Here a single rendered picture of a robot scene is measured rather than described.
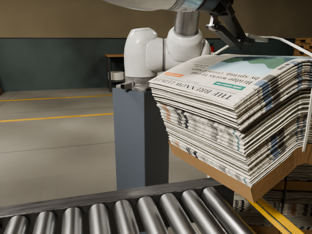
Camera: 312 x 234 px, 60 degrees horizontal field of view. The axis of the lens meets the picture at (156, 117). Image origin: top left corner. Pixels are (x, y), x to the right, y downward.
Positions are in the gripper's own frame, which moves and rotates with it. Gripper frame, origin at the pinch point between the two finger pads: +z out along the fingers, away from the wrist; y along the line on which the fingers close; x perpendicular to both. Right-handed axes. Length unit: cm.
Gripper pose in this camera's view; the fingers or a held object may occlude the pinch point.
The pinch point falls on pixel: (265, 4)
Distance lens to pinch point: 70.1
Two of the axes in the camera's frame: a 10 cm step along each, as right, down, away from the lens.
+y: -0.8, 9.6, 2.5
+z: 8.6, -0.6, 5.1
